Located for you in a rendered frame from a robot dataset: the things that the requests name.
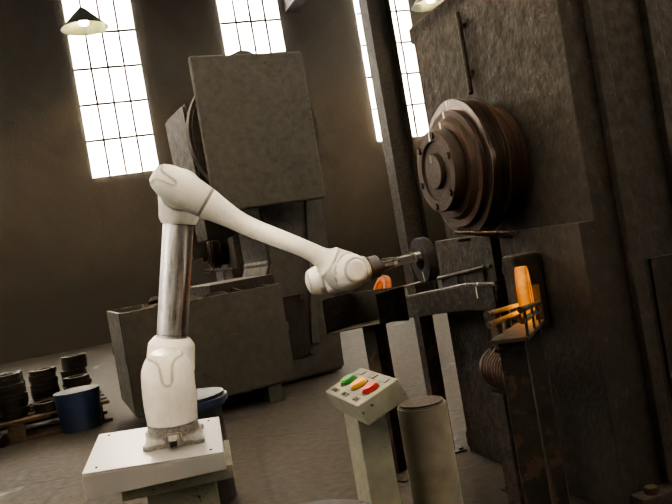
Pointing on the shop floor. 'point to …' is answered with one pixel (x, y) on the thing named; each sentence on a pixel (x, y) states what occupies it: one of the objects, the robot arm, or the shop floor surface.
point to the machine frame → (575, 221)
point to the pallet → (71, 375)
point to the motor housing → (491, 363)
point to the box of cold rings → (213, 343)
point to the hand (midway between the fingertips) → (422, 255)
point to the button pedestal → (370, 435)
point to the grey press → (261, 181)
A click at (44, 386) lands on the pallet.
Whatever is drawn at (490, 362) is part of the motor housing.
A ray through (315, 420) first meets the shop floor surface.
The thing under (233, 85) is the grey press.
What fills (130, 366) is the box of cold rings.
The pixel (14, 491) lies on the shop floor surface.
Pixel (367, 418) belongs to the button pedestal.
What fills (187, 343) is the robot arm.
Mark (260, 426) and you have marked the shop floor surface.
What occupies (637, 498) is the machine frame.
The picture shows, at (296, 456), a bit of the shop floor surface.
